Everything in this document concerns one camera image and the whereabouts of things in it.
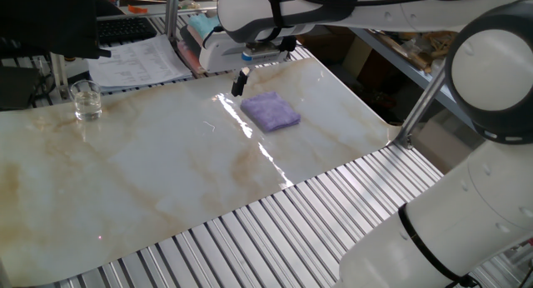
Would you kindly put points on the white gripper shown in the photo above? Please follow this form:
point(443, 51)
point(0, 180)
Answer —
point(220, 57)

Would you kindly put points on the purple microfibre cloth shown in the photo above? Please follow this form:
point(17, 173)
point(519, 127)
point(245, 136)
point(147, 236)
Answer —
point(270, 111)

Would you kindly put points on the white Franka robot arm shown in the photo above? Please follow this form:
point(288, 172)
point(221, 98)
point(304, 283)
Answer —
point(458, 221)

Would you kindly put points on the teal sponge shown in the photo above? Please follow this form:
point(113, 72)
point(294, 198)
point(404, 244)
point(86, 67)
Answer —
point(204, 25)

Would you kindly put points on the white thread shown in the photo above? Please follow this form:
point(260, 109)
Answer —
point(209, 125)

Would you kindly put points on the pink and black board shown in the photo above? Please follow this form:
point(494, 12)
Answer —
point(189, 51)

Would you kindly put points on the printed paper stack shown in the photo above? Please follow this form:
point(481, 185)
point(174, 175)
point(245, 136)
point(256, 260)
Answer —
point(137, 63)

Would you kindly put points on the small orange object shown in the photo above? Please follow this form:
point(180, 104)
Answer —
point(137, 9)

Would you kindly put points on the black computer keyboard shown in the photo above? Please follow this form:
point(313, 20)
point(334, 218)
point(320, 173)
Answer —
point(125, 29)

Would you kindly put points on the clear glass of water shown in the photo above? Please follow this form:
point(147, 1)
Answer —
point(86, 102)

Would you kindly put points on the grey metal shelf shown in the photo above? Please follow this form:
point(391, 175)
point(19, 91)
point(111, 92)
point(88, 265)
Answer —
point(399, 59)

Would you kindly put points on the wooden sticks pile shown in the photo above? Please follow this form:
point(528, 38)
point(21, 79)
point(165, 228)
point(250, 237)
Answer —
point(424, 44)

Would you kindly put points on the large black monitor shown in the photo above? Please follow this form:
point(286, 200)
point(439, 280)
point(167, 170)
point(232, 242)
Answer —
point(46, 17)

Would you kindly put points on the dark box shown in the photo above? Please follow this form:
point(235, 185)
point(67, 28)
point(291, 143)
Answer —
point(16, 88)

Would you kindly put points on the silver wrist camera blue caps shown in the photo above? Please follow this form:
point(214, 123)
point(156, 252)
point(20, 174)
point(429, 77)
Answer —
point(266, 55)

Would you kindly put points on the aluminium frame post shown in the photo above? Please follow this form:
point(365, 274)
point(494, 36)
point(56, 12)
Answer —
point(171, 13)
point(418, 109)

